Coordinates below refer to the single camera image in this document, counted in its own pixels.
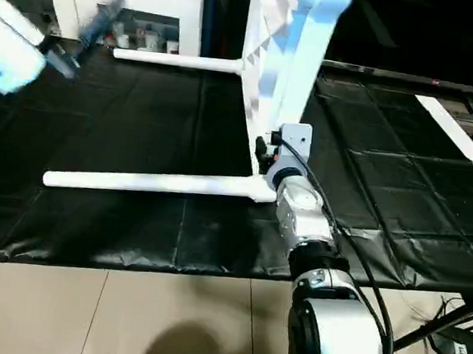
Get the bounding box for black metal rail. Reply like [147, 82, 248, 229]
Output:
[319, 59, 473, 96]

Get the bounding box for black work mat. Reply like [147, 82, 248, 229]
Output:
[0, 31, 473, 305]

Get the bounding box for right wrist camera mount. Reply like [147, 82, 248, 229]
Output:
[264, 120, 314, 193]

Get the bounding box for white flat strip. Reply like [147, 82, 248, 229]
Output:
[409, 94, 473, 185]

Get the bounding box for black tripod stand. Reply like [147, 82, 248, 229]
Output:
[392, 285, 473, 354]

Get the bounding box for white plastic table top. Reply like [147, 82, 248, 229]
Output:
[228, 0, 357, 214]

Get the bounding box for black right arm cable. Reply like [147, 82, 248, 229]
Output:
[262, 138, 413, 354]

